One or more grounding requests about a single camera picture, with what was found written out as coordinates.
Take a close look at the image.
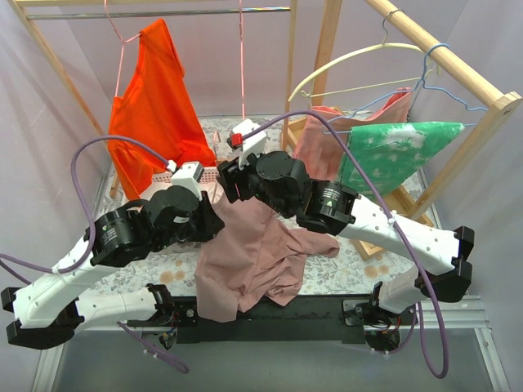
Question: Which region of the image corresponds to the dusty pink t shirt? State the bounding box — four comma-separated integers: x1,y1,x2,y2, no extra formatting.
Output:
194,197,340,323

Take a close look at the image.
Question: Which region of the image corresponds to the pink wire hanger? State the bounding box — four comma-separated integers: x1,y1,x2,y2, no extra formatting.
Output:
212,131,221,203

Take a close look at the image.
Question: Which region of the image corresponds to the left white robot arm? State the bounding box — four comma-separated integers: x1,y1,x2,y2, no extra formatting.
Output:
1,185,225,350

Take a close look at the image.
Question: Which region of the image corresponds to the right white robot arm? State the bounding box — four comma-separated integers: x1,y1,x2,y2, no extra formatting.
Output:
217,151,475,325

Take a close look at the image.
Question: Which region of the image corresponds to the salmon pink shirt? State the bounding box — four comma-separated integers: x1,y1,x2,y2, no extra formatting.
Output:
293,88,412,180

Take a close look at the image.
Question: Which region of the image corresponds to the orange t shirt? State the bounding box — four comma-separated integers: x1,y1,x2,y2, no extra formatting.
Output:
107,18,217,201

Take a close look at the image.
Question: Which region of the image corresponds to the green tie dye shirt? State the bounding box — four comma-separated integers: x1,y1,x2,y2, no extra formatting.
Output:
347,122,465,196

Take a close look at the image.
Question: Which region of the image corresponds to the cream plastic hanger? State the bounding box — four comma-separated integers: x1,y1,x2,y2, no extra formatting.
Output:
287,8,423,105

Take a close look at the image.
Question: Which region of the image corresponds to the pink hanger holding orange shirt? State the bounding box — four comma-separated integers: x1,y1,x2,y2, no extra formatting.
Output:
103,0,141,97

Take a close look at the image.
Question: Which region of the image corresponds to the pink hanger seen edge on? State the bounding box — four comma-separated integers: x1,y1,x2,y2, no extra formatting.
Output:
238,0,246,120

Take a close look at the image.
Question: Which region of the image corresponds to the white plastic laundry basket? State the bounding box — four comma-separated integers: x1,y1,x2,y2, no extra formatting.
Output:
152,167,218,194

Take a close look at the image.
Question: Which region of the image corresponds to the floral table mat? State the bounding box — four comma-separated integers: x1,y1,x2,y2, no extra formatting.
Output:
78,116,426,296

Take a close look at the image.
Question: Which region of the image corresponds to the black base bar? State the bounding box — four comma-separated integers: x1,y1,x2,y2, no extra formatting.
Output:
172,294,369,344

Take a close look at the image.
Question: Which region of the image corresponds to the right wooden clothes rack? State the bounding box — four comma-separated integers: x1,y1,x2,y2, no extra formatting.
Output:
285,0,523,262

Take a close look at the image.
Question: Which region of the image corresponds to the wooden clothes rack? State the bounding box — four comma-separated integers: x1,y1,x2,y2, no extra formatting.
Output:
7,0,299,196
285,0,523,262

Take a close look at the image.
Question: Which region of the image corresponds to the left wooden clothes rack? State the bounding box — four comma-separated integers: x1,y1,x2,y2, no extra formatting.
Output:
7,0,299,196

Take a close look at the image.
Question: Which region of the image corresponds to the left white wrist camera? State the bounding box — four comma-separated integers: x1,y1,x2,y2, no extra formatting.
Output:
167,160,204,201

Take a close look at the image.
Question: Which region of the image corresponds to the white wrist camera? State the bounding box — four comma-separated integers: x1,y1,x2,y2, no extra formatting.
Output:
226,118,267,170
167,160,204,201

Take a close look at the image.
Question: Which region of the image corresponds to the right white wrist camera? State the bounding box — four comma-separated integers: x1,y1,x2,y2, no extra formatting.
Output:
226,118,267,170

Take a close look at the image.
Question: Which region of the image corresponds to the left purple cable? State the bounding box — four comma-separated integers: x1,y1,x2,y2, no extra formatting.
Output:
0,136,191,375

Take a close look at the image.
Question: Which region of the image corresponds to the blue wire hanger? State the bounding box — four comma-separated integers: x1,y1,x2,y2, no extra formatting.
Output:
328,42,487,123

